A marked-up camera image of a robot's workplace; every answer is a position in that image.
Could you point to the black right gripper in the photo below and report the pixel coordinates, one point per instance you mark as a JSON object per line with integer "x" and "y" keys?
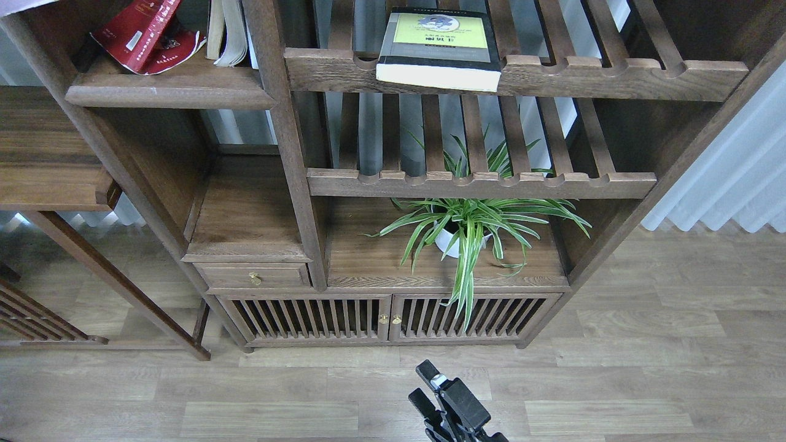
{"x": 461, "y": 417}

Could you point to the yellow and black book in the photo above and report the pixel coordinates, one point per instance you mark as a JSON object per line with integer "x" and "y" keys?
{"x": 439, "y": 48}

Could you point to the red paperback book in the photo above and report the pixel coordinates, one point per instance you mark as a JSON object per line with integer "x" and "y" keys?
{"x": 147, "y": 38}

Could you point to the white lavender book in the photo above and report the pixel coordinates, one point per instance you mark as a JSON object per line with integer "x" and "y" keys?
{"x": 9, "y": 7}

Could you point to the upright cream books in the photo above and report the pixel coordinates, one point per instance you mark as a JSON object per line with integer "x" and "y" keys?
{"x": 228, "y": 40}

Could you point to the white plant pot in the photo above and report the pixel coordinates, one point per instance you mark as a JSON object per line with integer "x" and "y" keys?
{"x": 449, "y": 242}

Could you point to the green spider plant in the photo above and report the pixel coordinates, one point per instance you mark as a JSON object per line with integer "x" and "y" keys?
{"x": 513, "y": 216}

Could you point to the dark wooden bookshelf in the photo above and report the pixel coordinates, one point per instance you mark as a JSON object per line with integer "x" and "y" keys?
{"x": 284, "y": 171}

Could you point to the white sheer curtain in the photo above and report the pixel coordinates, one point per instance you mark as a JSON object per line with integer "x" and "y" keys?
{"x": 740, "y": 177}

